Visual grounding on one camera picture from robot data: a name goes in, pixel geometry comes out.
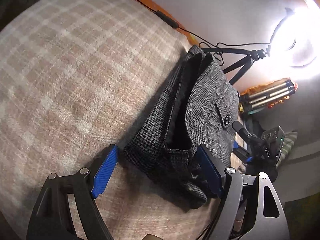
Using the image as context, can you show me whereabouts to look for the white ring light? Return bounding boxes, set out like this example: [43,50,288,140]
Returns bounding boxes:
[270,0,319,81]

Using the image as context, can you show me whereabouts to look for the black mini tripod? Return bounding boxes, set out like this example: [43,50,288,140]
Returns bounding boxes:
[201,48,272,86]

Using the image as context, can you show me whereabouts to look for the grey houndstooth pants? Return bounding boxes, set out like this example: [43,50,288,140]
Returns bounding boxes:
[124,46,239,209]

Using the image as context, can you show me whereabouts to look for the plaid beige bed sheet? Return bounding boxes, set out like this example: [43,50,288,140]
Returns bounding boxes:
[0,0,249,240]

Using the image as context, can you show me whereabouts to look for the orange patterned cloth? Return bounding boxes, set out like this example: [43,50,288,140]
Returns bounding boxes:
[237,77,299,116]

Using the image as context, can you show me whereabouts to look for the folded silver tripod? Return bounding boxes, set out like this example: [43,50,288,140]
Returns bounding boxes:
[239,79,296,114]

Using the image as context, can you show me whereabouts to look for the green striped pillow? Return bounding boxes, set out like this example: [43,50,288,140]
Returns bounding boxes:
[276,130,298,169]

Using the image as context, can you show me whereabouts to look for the black power cable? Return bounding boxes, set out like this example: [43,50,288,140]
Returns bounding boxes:
[98,0,270,67]

